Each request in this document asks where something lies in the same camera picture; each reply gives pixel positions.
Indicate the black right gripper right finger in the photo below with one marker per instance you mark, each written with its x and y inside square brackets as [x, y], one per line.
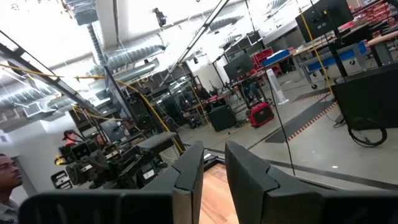
[280, 205]

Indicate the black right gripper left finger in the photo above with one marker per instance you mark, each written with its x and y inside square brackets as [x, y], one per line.
[155, 205]

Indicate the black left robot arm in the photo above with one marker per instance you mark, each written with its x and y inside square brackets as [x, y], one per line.
[133, 168]

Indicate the person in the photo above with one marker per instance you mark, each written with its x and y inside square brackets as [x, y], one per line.
[70, 138]
[7, 177]
[250, 90]
[202, 92]
[100, 140]

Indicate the black side desk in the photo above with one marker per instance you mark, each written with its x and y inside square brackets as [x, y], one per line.
[155, 140]

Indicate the black mat orange striped edge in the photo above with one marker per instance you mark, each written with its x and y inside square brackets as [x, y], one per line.
[311, 96]
[301, 123]

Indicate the red and black case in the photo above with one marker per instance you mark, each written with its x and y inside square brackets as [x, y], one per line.
[261, 115]

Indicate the black storage case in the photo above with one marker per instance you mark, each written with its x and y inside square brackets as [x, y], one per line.
[221, 118]

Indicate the white tower fan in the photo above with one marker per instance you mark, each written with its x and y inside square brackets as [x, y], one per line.
[275, 85]

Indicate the small black monitor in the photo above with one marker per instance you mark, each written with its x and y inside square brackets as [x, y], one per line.
[238, 67]

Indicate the red parts bin rack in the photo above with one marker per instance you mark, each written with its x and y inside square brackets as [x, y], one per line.
[262, 57]
[377, 12]

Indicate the blue panelled workbench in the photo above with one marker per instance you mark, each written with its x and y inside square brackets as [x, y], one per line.
[335, 59]

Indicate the black monitor on stand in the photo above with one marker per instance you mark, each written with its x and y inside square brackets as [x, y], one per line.
[323, 18]

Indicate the wooden top table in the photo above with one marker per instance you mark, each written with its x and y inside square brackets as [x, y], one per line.
[384, 39]

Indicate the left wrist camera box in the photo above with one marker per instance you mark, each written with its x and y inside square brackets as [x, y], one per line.
[84, 151]

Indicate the black aluminium rig frame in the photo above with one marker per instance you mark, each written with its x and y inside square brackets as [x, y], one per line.
[77, 98]

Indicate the silver ventilation duct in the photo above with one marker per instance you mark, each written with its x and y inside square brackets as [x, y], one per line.
[130, 56]

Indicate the black overhead camera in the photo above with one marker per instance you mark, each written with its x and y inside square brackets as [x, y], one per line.
[160, 18]

